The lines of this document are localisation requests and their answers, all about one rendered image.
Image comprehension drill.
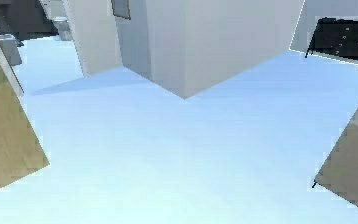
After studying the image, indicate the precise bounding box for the tan wooden cabinet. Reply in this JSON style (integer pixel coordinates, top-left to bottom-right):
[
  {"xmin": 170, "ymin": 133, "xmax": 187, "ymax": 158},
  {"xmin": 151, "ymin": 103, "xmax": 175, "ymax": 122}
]
[{"xmin": 0, "ymin": 20, "xmax": 51, "ymax": 196}]

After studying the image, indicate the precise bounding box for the grey trash can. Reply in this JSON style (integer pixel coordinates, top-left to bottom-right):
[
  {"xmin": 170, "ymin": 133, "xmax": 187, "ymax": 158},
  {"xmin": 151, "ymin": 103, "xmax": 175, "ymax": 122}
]
[{"xmin": 52, "ymin": 16, "xmax": 74, "ymax": 42}]

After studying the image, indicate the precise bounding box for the tan cupboard with black leg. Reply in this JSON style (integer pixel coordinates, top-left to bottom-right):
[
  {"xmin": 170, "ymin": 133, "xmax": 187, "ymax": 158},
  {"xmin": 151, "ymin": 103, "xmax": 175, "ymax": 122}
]
[{"xmin": 311, "ymin": 89, "xmax": 358, "ymax": 214}]

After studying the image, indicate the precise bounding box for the grey box-shaped furniture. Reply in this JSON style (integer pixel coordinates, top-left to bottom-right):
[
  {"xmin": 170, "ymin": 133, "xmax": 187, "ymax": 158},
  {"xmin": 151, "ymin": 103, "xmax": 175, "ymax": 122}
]
[{"xmin": 0, "ymin": 33, "xmax": 23, "ymax": 67}]

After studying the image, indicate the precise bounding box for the black chest of drawers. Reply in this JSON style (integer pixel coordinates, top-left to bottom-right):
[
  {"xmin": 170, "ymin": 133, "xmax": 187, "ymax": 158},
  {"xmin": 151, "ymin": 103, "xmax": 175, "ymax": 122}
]
[{"xmin": 304, "ymin": 16, "xmax": 358, "ymax": 73}]

